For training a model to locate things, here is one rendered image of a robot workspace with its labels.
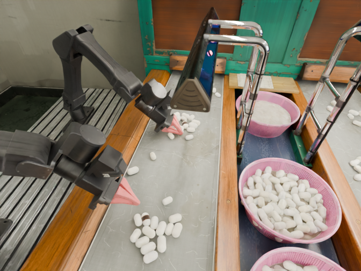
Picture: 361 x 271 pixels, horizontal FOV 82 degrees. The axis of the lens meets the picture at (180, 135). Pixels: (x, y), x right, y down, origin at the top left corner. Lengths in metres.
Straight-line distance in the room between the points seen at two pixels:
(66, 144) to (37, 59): 2.29
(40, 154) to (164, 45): 0.92
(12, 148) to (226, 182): 0.52
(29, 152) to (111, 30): 1.82
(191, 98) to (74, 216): 0.43
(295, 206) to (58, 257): 0.63
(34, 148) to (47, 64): 2.23
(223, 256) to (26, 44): 2.54
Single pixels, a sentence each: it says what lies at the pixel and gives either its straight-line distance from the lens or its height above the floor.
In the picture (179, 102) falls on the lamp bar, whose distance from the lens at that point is 0.41.
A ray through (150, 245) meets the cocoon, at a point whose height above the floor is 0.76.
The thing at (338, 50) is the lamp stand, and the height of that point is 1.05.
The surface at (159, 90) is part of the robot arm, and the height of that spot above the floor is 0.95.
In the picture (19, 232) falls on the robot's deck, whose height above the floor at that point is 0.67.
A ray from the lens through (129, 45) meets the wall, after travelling 2.18.
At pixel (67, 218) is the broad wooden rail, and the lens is 0.65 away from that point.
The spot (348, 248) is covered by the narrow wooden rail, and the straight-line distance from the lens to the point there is 0.72.
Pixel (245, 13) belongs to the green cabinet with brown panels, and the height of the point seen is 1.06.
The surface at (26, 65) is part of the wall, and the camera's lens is 2.83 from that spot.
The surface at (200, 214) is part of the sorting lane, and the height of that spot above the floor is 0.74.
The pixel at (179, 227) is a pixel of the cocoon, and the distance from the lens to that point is 0.57.
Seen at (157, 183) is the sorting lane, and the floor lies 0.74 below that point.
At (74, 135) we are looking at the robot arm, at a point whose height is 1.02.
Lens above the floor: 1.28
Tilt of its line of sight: 42 degrees down
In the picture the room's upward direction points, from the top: straight up
